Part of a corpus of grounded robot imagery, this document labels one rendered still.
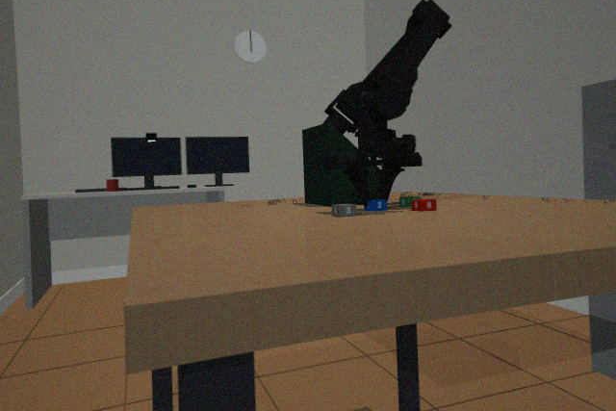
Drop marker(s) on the green block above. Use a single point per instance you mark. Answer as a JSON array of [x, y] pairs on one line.
[[406, 201]]

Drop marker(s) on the red block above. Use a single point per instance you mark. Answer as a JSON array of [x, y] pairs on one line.
[[423, 204]]

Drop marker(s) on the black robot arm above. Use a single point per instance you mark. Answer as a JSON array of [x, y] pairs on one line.
[[385, 92]]

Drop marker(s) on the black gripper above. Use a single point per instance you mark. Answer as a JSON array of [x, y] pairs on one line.
[[355, 166]]

